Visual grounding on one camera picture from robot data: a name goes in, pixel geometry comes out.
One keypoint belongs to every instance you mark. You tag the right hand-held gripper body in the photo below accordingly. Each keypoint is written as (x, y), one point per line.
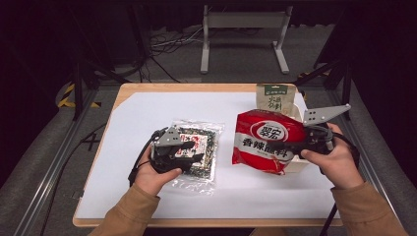
(318, 116)

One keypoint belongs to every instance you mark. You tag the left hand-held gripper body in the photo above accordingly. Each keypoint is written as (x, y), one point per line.
(167, 141)

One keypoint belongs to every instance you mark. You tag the clear packet of dried vegetables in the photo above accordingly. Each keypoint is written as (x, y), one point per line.
(209, 154)

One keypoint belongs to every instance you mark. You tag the red seasoning packet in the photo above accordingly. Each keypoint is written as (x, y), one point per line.
(262, 131)

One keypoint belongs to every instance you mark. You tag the beige seasoning packet green top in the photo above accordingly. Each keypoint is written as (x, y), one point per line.
(275, 98)

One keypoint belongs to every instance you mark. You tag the person's left hand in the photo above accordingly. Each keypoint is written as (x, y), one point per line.
(150, 178)

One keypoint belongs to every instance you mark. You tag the person's right hand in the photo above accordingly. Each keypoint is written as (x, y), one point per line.
(341, 167)

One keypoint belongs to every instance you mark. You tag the white paper sheet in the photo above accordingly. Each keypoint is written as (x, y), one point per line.
(137, 111)

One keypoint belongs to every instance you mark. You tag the black tripod stand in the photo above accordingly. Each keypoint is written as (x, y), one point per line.
(345, 78)
(78, 88)

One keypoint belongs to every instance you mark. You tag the yellow black striped tape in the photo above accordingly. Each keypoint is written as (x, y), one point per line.
(67, 98)

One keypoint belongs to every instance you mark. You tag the grey metal stand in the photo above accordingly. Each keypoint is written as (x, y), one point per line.
(244, 20)

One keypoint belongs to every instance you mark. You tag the aluminium rail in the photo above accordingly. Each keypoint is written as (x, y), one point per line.
(364, 147)
(49, 173)

